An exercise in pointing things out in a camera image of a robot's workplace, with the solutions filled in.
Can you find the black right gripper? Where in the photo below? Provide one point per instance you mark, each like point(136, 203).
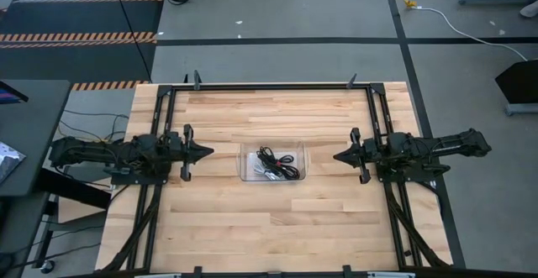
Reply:
point(370, 152)

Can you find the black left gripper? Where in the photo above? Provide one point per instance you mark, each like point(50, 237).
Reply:
point(178, 150)

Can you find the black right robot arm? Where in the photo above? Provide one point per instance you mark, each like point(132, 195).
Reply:
point(441, 145)

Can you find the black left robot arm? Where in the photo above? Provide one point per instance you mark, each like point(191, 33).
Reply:
point(84, 152)

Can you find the clear plastic container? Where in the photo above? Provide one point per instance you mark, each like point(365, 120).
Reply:
point(248, 148)

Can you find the black table clamp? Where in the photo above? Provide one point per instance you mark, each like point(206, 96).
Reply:
point(346, 271)
point(351, 80)
point(197, 271)
point(196, 78)

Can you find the white light bar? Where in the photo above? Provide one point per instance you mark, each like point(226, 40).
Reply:
point(391, 275)
point(155, 275)

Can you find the grey desk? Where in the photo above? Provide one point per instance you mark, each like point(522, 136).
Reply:
point(29, 131)

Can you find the black hazard-striped floor mat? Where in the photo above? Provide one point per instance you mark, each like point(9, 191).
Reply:
point(84, 17)

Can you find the black floor stand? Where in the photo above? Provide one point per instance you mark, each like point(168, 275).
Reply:
point(521, 82)

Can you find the black caster wheel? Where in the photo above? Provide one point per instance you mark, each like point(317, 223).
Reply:
point(47, 265)

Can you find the grey patterned sheet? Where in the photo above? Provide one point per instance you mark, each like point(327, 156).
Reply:
point(7, 160)

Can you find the dark laptop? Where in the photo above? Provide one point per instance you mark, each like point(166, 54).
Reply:
point(10, 94)

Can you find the person's foot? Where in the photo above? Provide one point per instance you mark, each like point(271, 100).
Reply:
point(530, 9)

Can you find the black aluminium table frame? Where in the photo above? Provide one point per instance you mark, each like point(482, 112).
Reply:
point(269, 87)

